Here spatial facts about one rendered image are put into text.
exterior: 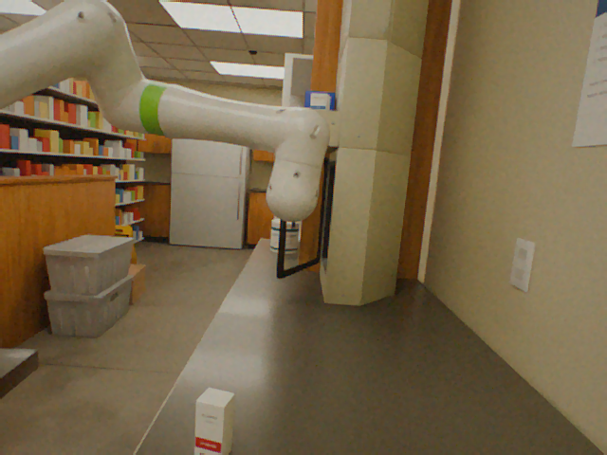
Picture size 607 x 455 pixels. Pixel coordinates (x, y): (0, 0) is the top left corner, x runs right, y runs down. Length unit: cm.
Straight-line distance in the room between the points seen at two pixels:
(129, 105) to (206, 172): 527
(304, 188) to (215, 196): 542
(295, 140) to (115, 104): 41
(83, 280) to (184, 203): 335
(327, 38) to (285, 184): 90
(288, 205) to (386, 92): 54
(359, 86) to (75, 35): 69
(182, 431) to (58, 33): 70
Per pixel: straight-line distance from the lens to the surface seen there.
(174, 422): 69
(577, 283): 89
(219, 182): 614
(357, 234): 115
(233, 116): 83
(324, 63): 155
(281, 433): 66
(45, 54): 86
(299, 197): 77
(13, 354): 96
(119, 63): 92
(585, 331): 88
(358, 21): 121
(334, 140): 113
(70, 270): 321
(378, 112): 116
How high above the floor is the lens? 134
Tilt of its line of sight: 9 degrees down
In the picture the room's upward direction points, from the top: 4 degrees clockwise
